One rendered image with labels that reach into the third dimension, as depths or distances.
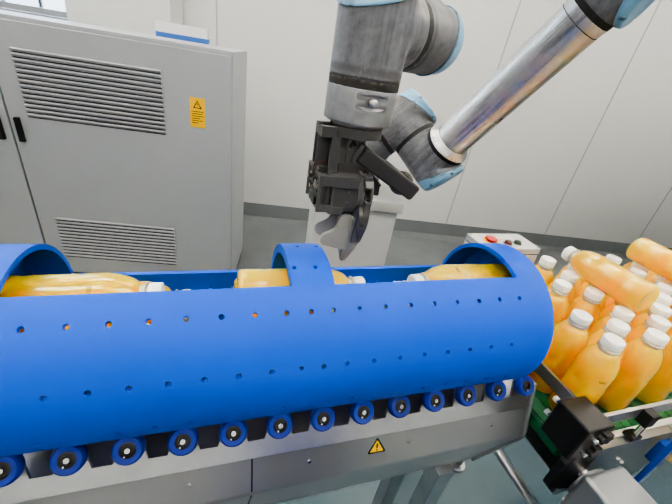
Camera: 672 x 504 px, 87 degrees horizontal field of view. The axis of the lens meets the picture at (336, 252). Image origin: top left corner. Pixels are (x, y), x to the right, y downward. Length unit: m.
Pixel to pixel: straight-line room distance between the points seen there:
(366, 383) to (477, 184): 3.37
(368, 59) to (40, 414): 0.55
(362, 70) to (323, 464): 0.64
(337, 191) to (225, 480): 0.51
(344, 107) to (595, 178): 4.12
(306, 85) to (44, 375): 2.95
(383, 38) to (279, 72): 2.80
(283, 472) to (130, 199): 1.87
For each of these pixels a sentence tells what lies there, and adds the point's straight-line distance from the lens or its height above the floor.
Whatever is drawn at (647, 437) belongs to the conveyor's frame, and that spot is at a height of 0.90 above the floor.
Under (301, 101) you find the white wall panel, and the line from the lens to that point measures 3.25.
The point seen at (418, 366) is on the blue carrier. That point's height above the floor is 1.11.
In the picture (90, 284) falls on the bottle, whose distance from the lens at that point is 0.58.
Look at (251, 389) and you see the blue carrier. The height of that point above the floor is 1.11.
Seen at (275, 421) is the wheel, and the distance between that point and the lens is 0.66.
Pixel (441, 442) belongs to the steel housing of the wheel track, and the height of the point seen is 0.86.
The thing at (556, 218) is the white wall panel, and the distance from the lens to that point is 4.45.
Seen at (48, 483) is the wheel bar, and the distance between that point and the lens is 0.73.
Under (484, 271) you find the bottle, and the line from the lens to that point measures 0.73.
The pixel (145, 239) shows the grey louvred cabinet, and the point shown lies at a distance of 2.41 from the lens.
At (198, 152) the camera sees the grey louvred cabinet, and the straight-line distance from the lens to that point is 2.10.
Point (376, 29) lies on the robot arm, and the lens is 0.45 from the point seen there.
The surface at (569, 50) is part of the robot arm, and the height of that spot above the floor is 1.60.
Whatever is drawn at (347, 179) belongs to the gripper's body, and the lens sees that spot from 0.48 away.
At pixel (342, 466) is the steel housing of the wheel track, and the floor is 0.85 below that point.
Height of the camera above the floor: 1.52
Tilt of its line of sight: 29 degrees down
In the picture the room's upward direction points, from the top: 10 degrees clockwise
